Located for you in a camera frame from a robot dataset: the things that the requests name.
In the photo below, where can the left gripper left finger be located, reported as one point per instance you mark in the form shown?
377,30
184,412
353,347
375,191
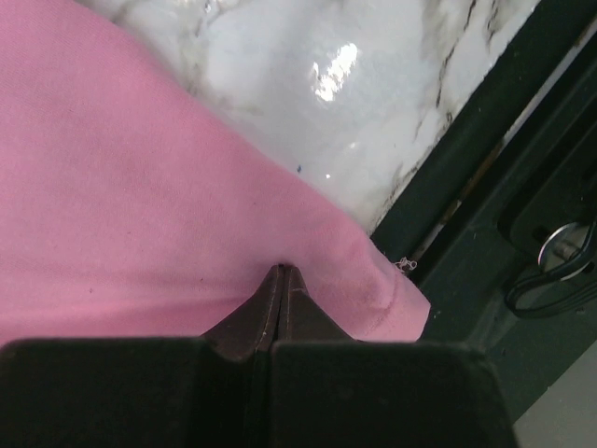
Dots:
251,326

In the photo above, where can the pink t-shirt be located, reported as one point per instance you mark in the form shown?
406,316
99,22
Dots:
127,209

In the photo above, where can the black base frame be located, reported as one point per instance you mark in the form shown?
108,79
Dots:
517,164

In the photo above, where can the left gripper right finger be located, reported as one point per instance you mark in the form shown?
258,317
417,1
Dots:
300,319

